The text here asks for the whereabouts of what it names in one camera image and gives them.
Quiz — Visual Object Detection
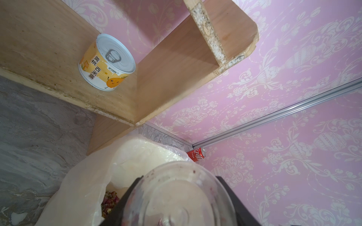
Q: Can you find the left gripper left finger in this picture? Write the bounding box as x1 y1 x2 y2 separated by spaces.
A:
100 176 143 226

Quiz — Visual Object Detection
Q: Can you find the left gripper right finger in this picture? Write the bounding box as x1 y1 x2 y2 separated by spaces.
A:
216 176 261 226

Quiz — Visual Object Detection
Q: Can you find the clear jar flower tea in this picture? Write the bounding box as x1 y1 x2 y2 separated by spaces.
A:
122 161 237 226

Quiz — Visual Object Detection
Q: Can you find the dried flower tea in bin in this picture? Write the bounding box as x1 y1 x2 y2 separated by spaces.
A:
101 191 120 218

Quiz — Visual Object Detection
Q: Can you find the clear plastic bin liner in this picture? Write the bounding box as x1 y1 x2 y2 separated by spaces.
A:
35 134 193 226

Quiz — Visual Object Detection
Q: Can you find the cream trash bin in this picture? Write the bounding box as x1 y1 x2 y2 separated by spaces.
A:
110 137 191 189

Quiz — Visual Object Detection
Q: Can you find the red cola can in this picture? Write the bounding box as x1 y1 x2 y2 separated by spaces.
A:
187 147 205 162

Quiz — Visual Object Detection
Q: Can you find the yellow white can on shelf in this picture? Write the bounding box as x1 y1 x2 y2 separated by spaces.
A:
78 34 136 91

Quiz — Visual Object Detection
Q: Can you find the wooden two-tier shelf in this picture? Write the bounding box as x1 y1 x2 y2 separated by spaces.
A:
1 1 259 153

